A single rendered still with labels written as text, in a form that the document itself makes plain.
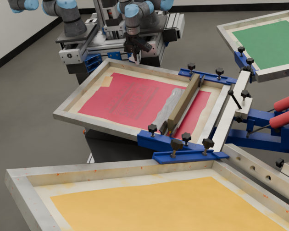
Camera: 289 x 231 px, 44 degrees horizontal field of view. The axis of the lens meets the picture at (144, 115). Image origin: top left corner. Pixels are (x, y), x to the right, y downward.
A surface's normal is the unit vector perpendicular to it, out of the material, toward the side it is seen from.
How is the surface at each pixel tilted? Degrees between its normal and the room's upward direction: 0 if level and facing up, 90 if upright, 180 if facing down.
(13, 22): 90
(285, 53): 0
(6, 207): 0
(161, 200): 32
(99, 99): 9
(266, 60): 0
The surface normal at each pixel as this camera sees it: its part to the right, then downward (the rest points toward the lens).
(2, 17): 0.89, 0.11
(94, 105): -0.05, -0.77
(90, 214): 0.26, -0.92
